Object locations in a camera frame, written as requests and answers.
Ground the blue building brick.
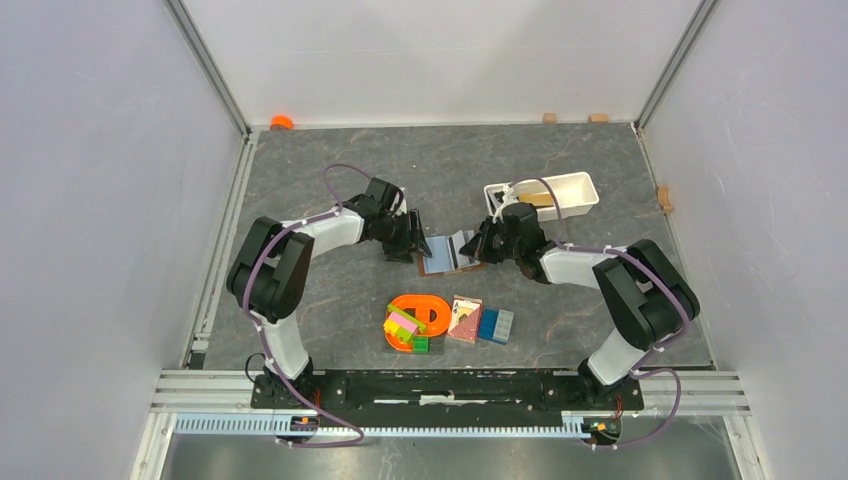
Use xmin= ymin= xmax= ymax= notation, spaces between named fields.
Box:
xmin=477 ymin=309 xmax=498 ymax=341

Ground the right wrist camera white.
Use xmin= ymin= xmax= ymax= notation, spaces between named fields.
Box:
xmin=493 ymin=185 xmax=518 ymax=222

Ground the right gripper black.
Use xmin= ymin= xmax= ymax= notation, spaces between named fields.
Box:
xmin=460 ymin=217 xmax=522 ymax=265

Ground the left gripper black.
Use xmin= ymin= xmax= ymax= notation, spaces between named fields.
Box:
xmin=377 ymin=209 xmax=432 ymax=264

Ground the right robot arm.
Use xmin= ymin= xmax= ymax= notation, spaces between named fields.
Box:
xmin=458 ymin=202 xmax=701 ymax=408

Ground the white plastic tray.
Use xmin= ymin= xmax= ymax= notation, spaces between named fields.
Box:
xmin=483 ymin=172 xmax=599 ymax=222

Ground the white cable comb strip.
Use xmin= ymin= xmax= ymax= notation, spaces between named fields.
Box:
xmin=174 ymin=413 xmax=590 ymax=440

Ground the dark grey building brick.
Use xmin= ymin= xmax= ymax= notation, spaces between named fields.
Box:
xmin=428 ymin=336 xmax=445 ymax=355

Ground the orange round cap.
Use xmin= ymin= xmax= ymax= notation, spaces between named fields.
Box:
xmin=269 ymin=115 xmax=294 ymax=131

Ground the wooden block right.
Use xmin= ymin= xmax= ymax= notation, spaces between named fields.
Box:
xmin=588 ymin=113 xmax=610 ymax=123

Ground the orange plastic loop toy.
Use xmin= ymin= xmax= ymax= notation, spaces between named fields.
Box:
xmin=383 ymin=294 xmax=451 ymax=355

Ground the playing card box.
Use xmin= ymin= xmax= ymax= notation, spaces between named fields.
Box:
xmin=447 ymin=296 xmax=483 ymax=344

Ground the wooden curved piece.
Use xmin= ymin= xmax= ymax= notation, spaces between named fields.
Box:
xmin=656 ymin=185 xmax=675 ymax=215

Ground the green building brick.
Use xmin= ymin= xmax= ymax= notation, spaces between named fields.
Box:
xmin=412 ymin=336 xmax=430 ymax=354

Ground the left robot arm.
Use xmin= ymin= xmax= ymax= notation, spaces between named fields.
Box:
xmin=225 ymin=177 xmax=431 ymax=408

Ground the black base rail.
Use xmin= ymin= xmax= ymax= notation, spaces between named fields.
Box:
xmin=250 ymin=368 xmax=645 ymax=429

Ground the pink yellow brick stack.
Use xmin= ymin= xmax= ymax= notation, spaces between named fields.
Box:
xmin=383 ymin=304 xmax=427 ymax=344

